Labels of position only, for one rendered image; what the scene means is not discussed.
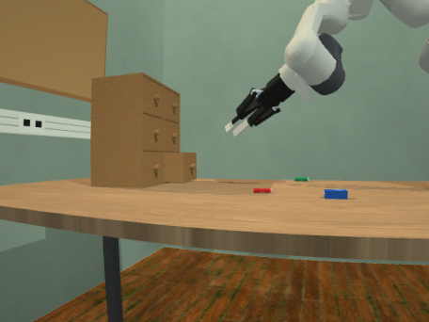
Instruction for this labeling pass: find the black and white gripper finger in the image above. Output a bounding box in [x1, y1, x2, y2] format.
[232, 102, 280, 137]
[225, 88, 269, 133]

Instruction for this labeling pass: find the brown wooden chest of drawers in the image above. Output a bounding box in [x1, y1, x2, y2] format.
[90, 72, 180, 188]

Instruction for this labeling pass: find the blue rectangular block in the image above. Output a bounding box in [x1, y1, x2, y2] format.
[323, 189, 348, 200]

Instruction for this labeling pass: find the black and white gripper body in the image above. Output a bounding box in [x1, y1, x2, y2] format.
[258, 73, 295, 108]

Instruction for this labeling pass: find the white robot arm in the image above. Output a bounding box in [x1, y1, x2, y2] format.
[278, 0, 429, 103]

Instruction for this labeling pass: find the brown wooden drawer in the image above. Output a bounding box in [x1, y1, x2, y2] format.
[165, 153, 197, 182]
[143, 114, 164, 149]
[165, 121, 180, 150]
[143, 152, 164, 186]
[165, 89, 180, 121]
[143, 77, 164, 117]

